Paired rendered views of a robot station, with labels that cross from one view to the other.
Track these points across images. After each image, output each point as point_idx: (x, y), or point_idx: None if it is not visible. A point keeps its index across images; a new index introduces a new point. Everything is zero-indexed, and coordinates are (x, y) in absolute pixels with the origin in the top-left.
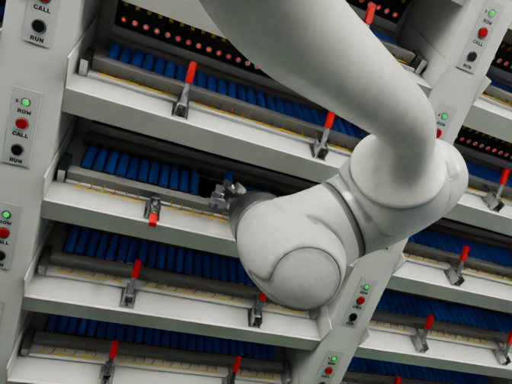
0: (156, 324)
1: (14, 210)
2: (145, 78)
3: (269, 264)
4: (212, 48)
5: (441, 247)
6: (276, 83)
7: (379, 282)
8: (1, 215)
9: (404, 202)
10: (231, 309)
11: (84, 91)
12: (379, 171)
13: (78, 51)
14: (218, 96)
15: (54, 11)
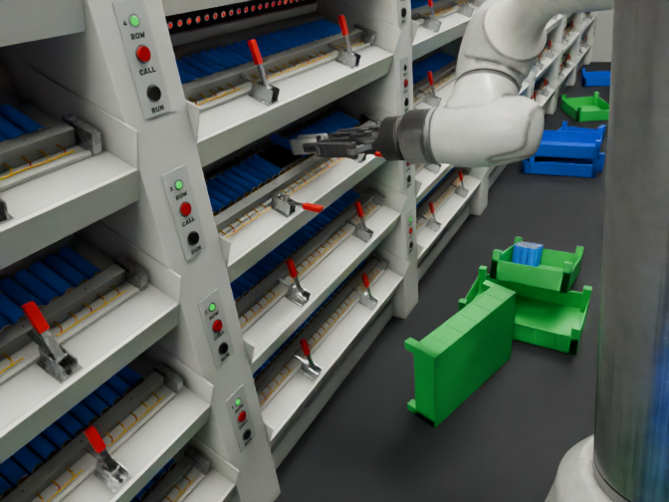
0: (324, 298)
1: (215, 297)
2: (210, 87)
3: (521, 136)
4: (200, 15)
5: None
6: (257, 18)
7: None
8: (209, 311)
9: (540, 49)
10: (345, 243)
11: (209, 134)
12: (526, 38)
13: None
14: (263, 62)
15: (157, 65)
